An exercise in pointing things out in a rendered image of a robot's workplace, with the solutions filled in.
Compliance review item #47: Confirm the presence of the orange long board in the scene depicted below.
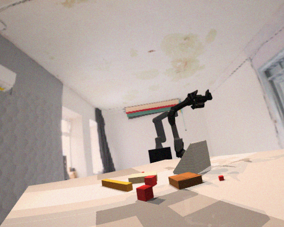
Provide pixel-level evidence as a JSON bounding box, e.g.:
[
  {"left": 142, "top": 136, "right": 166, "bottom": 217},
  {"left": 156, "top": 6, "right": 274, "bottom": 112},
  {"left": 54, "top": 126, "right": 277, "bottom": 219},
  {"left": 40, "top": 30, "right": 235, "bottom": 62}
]
[{"left": 101, "top": 179, "right": 133, "bottom": 192}]

